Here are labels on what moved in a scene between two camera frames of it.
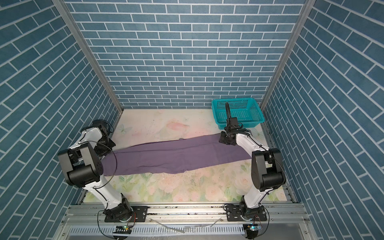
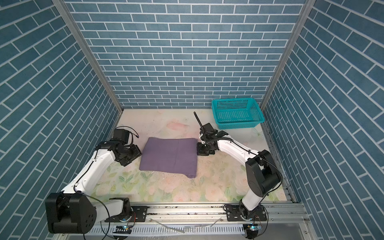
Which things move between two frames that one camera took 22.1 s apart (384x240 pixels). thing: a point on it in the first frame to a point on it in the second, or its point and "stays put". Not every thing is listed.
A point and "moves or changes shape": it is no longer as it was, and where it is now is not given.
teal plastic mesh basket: x=247 y=110 stays put
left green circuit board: x=122 y=229 stays put
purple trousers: x=179 y=155 moves or changes shape
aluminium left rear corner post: x=112 y=92 stays put
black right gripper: x=222 y=139 to x=199 y=151
